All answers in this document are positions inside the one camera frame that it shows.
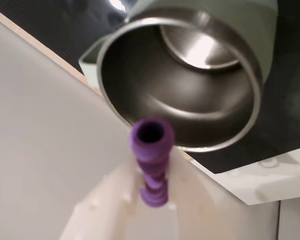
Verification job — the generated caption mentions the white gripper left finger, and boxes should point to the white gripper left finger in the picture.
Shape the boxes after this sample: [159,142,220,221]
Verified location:
[58,159,146,240]

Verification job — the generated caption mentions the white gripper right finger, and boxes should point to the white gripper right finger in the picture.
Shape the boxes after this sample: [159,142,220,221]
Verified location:
[164,146,254,240]

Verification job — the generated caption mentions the purple ribbed pen grip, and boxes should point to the purple ribbed pen grip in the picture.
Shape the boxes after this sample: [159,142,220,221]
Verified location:
[129,117,177,209]

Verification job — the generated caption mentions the pale green steel cup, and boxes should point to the pale green steel cup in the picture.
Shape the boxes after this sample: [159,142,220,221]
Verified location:
[78,0,279,154]

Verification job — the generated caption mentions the black table mat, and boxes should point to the black table mat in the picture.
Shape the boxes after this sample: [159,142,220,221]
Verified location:
[0,0,300,175]

